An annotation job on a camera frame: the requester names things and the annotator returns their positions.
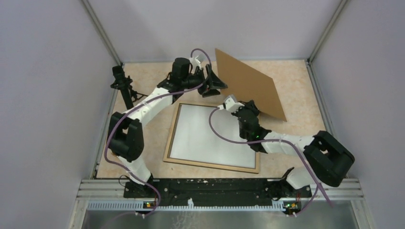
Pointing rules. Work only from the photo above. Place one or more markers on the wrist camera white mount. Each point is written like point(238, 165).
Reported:
point(196, 61)
point(231, 104)

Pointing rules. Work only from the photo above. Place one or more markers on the black mini tripod orange tip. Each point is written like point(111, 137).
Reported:
point(123, 84)

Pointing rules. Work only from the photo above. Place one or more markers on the landscape photo print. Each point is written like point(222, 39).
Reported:
point(202, 136)

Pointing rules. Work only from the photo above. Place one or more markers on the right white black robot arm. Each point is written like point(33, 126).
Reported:
point(327, 160)

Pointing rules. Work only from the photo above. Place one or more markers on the white toothed cable duct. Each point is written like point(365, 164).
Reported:
point(146, 206)

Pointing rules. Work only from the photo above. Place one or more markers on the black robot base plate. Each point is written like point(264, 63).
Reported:
point(216, 192)

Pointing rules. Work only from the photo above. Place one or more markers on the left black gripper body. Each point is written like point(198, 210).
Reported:
point(191, 79)

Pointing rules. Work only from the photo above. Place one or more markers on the wooden picture frame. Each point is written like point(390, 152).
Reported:
point(167, 151)

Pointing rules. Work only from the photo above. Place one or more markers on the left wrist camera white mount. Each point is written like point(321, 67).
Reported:
point(196, 61)

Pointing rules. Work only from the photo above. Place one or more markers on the brown cardboard backing board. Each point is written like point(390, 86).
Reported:
point(247, 83)

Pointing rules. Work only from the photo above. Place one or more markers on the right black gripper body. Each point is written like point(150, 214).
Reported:
point(236, 113)

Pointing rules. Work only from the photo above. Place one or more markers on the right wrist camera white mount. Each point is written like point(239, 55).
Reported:
point(231, 104)

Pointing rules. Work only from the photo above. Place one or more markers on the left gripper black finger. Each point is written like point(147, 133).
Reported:
point(208, 79)
point(213, 89)

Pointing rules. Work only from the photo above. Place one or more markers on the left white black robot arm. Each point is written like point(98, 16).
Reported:
point(125, 136)

